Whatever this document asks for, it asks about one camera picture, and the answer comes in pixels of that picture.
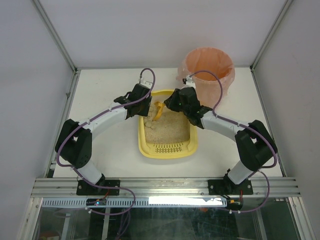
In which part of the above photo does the yellow litter scoop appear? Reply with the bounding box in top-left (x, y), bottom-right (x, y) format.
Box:
top-left (152, 101), bottom-right (166, 121)

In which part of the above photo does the yellow litter box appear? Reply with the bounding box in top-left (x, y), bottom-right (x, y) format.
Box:
top-left (138, 89), bottom-right (198, 160)

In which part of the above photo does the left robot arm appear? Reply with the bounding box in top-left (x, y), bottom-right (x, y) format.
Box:
top-left (55, 83), bottom-right (152, 195)

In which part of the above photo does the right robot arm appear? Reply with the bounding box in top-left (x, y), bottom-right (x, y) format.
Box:
top-left (164, 87), bottom-right (278, 193)

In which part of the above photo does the cat litter sand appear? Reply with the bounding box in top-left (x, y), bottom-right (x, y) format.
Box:
top-left (143, 104), bottom-right (190, 144)

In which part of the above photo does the orange lined trash bin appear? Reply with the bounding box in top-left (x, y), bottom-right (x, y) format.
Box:
top-left (176, 47), bottom-right (235, 108)

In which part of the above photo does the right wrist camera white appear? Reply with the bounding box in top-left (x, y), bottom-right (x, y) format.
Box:
top-left (182, 75), bottom-right (196, 89)

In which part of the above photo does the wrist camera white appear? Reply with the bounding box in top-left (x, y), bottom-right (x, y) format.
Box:
top-left (139, 77), bottom-right (153, 89)
top-left (182, 75), bottom-right (196, 89)

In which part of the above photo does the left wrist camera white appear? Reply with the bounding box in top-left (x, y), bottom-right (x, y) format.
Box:
top-left (139, 77), bottom-right (153, 89)

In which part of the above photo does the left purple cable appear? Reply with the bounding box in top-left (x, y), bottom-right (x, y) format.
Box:
top-left (55, 67), bottom-right (157, 168)

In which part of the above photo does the aluminium mounting rail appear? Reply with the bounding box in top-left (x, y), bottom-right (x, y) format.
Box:
top-left (31, 177), bottom-right (301, 198)

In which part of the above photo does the white slotted cable duct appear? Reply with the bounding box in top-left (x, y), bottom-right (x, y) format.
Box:
top-left (42, 196), bottom-right (227, 209)

